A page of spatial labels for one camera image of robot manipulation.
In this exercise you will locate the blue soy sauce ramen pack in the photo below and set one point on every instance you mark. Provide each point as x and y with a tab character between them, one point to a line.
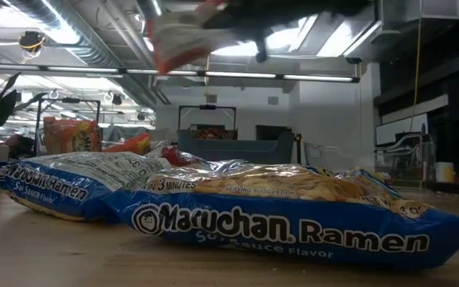
273	231
66	183

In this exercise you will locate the teal plastic bin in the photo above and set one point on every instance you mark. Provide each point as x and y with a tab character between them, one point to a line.
233	153

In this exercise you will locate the red beef ramen pack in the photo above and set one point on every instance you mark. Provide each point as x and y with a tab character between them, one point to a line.
179	157

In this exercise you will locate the silver ventilation duct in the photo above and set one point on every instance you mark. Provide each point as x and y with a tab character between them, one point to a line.
94	52

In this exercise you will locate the blue yellow ramen pack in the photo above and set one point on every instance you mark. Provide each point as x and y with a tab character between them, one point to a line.
369	177

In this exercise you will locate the white yellow container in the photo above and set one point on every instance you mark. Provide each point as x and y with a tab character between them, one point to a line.
444	172

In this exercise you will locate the clear plastic bin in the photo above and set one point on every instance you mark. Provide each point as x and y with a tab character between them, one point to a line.
162	139
333	155

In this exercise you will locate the black round ceiling fixture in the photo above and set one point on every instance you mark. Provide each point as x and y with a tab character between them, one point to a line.
32	40

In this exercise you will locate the long ceiling light bar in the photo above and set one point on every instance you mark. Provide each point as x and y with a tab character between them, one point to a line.
237	74

